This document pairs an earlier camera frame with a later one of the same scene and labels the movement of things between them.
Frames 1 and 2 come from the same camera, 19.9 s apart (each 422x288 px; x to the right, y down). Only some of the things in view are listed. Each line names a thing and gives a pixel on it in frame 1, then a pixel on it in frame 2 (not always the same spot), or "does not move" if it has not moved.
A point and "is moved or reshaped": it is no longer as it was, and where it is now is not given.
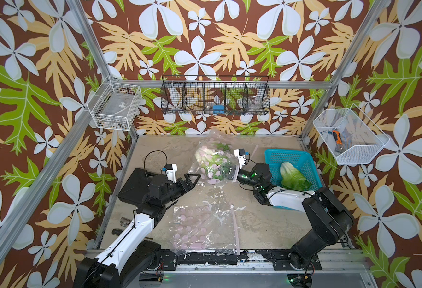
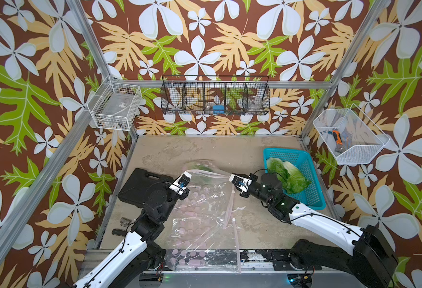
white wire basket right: x=353 y=138 does not move
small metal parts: x=124 y=222 does not move
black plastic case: x=135 y=188 does not move
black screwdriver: x=116 y=231 does not move
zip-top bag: x=214 y=162 to x=209 y=207
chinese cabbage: x=222 y=146 to x=203 y=167
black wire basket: x=215 y=95 does not move
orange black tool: x=337 y=136 does not move
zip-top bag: x=204 y=227 is moved or reshaped
